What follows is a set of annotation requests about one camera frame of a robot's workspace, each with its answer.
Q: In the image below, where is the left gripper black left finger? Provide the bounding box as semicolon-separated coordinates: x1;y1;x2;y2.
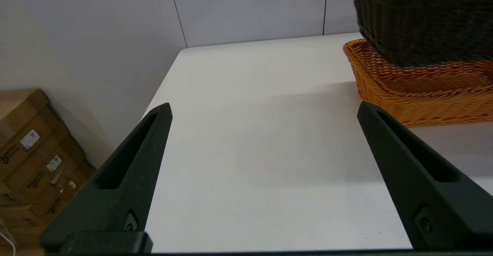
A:
40;103;173;253

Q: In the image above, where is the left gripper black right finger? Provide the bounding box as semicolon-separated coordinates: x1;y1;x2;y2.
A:
357;102;493;250

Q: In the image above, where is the orange wicker basket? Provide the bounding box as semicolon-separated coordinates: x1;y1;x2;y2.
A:
343;39;493;128

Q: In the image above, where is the dark brown wicker basket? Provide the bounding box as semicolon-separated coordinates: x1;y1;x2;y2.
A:
349;0;493;67

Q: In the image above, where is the brown cardboard box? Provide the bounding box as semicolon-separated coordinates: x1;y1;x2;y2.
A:
0;89;62;181
0;206;49;249
0;163;97;229
0;135;87;206

